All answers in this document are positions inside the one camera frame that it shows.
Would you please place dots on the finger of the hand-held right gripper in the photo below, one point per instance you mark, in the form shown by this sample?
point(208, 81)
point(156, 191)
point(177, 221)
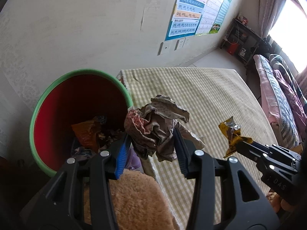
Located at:
point(254, 155)
point(266, 148)

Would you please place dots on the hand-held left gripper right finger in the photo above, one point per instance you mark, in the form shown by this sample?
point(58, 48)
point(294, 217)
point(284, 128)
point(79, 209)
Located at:
point(183, 155)

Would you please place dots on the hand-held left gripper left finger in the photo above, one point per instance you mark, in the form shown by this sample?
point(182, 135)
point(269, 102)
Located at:
point(122, 158)

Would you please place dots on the yellow foil wrapper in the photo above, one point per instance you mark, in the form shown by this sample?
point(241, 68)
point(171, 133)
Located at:
point(231, 133)

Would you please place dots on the brown paper wrapper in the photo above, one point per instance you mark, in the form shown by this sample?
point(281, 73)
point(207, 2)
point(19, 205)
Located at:
point(153, 127)

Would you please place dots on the orange plastic wrapper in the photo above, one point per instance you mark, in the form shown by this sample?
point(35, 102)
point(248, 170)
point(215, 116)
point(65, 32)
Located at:
point(86, 134)

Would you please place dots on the red bucket with green rim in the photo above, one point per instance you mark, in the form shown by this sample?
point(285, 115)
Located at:
point(62, 100)

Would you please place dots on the purple plastic object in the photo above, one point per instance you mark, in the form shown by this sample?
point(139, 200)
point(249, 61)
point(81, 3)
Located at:
point(133, 160)

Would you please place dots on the bed with checked cover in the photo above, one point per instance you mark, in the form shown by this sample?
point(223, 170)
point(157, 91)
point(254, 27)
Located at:
point(273, 95)

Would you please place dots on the purple floral blanket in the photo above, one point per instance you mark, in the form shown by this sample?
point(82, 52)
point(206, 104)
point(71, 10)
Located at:
point(290, 91)

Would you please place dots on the yellow checked tablecloth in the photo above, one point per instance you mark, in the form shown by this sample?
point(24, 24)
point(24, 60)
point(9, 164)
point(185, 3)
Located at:
point(203, 95)

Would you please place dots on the red container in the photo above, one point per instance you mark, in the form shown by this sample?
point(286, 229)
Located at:
point(232, 48)

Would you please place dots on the dark metal shelf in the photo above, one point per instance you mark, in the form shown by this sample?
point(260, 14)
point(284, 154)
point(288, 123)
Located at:
point(244, 43)

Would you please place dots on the bright window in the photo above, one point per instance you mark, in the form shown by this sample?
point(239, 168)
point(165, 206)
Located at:
point(290, 33)

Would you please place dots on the pink curtain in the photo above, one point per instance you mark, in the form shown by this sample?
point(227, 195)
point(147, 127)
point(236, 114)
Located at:
point(271, 4)

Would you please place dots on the white wall switch plate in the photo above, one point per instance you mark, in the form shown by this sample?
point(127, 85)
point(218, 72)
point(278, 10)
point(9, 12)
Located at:
point(164, 48)

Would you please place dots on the small white wall socket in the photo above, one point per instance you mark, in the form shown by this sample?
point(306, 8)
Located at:
point(186, 40)

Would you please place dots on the blue alphabet wall poster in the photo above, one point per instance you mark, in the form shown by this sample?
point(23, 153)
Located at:
point(186, 16)

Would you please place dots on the green chart wall poster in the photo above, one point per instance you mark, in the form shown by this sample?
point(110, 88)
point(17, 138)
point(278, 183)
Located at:
point(221, 12)

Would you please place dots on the white chart wall poster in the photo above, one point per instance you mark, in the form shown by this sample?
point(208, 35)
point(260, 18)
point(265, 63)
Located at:
point(212, 9)

